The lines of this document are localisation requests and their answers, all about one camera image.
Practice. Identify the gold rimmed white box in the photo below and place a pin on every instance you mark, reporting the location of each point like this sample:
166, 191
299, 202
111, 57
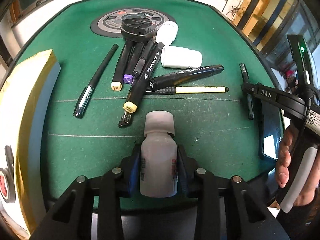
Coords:
25, 95

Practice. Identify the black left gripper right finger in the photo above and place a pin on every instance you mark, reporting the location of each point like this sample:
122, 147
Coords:
246, 216

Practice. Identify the black round ribbed cap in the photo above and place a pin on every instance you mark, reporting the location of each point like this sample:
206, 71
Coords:
138, 30

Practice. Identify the black marker cream end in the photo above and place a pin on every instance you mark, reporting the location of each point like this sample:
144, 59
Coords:
136, 93

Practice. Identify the round grey table centre panel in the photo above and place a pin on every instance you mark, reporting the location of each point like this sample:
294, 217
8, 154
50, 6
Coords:
109, 24

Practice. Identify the white plastic bottle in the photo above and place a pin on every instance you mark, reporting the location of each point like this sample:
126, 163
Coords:
180, 58
167, 33

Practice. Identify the right hand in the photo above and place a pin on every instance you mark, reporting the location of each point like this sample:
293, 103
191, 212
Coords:
282, 174

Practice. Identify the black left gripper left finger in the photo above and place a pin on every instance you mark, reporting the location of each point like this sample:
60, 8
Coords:
71, 215

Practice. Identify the yellow white pen black grip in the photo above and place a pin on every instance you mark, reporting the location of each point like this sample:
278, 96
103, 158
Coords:
188, 90

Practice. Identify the black marker sideways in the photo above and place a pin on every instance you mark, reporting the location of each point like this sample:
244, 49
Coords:
183, 76

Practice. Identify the black marker beige cap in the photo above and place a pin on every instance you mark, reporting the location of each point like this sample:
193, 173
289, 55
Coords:
117, 81

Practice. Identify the white pill bottle with cap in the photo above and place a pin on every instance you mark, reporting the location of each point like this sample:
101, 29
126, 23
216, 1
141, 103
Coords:
158, 172

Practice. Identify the slim black pen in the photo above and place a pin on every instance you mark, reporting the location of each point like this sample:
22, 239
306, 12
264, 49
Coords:
87, 92

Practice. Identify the black marker purple cap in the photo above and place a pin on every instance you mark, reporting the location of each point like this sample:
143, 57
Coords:
135, 55

